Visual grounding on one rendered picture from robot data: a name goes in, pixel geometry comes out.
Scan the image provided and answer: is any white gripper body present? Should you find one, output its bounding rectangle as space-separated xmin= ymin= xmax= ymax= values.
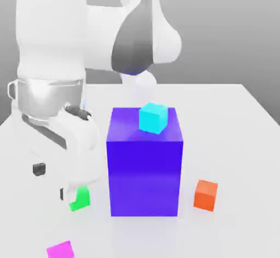
xmin=14 ymin=111 xmax=100 ymax=191

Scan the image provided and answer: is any small green cube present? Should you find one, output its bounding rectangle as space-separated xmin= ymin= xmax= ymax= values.
xmin=68 ymin=185 xmax=91 ymax=212

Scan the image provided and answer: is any small cyan cube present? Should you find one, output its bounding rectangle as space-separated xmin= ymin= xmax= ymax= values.
xmin=138 ymin=102 xmax=169 ymax=135

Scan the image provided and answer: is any small magenta cube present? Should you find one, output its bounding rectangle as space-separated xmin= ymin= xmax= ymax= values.
xmin=46 ymin=240 xmax=75 ymax=258

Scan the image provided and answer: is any small orange cube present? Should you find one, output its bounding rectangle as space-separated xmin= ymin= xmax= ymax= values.
xmin=193 ymin=179 xmax=219 ymax=213

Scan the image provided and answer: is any large purple box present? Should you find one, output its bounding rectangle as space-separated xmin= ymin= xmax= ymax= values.
xmin=106 ymin=107 xmax=184 ymax=217

